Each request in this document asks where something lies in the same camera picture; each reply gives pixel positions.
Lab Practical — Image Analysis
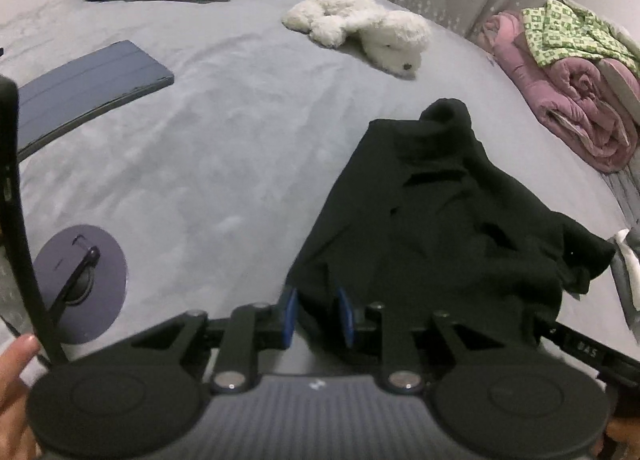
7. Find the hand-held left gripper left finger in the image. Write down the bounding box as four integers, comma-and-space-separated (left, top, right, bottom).
127, 287, 301, 393

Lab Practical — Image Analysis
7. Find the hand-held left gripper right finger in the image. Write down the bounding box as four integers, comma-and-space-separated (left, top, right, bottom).
336, 287, 501, 393

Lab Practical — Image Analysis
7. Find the black sweater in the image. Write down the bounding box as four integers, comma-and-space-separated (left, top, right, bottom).
285, 98, 617, 356

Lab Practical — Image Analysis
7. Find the person's left hand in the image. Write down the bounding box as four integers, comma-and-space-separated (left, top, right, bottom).
0, 334, 42, 460

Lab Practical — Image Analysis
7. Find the light grey folded garment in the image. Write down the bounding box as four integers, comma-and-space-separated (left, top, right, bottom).
607, 235, 640, 343

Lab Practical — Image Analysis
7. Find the white folded garment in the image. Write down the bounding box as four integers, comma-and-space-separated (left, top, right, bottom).
610, 229, 635, 263

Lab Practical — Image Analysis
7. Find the round purple phone stand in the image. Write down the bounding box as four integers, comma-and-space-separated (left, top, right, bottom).
32, 224, 128, 346

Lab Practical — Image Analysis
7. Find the pink quilt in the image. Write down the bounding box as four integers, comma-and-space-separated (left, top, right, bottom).
472, 10, 640, 175

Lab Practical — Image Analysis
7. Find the pink white cushion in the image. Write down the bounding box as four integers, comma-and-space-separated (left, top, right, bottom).
597, 57, 640, 113

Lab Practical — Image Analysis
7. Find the white plush dog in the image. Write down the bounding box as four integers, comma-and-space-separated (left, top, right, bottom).
281, 0, 432, 79

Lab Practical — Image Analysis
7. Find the blue tablet case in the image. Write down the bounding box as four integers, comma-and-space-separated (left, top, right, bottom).
15, 40, 175, 163

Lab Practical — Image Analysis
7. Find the green patterned cloth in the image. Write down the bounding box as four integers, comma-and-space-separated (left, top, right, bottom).
521, 0, 640, 75

